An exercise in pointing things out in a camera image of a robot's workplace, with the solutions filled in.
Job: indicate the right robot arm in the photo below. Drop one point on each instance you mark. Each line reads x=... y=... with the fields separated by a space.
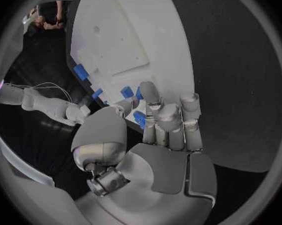
x=44 y=103

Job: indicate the blue short block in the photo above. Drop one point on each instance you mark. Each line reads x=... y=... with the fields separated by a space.
x=127 y=91

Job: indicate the person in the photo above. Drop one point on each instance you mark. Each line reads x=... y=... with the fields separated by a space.
x=50 y=13

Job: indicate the white task board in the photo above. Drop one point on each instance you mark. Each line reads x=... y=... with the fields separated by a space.
x=131 y=31

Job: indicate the blue small peg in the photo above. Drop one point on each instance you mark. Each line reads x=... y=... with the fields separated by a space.
x=105 y=103

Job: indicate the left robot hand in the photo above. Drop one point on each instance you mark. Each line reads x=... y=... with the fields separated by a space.
x=159 y=168

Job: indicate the blue long thin bar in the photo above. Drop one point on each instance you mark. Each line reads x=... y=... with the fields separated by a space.
x=97 y=93

